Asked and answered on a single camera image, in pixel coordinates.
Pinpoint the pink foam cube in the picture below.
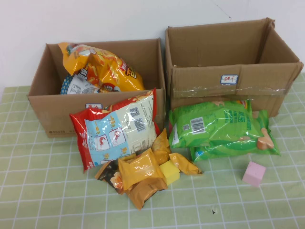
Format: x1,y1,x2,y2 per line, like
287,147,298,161
242,161,266,188

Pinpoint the yellow snack packet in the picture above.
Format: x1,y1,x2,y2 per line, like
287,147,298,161
168,152,203,176
118,147,163,191
152,127,172,165

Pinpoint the green checked tablecloth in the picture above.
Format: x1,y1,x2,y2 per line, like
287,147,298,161
0,73,305,229

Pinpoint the yellow foam cube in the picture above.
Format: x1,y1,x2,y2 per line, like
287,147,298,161
159,160,181,186

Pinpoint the orange yellow chips bag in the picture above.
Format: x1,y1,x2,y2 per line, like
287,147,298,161
58,42,146,93

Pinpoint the green chips bag with barcode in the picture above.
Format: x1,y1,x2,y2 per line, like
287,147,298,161
168,99,253,150

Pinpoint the brown gold snack packet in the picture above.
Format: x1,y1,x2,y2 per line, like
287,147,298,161
125,177,168,210

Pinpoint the taped cardboard box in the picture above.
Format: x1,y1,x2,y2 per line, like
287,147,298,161
164,18,305,118

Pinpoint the red shrimp chips bag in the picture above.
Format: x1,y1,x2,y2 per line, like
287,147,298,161
69,87,162,174

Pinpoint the black orange snack packet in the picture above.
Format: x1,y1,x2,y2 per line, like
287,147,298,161
94,160,124,195

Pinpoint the cardboard box with F2 print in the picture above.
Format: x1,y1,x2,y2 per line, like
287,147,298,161
27,38,167,138

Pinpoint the blue white dotted snack bag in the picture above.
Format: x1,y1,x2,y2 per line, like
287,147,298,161
59,73,120,95

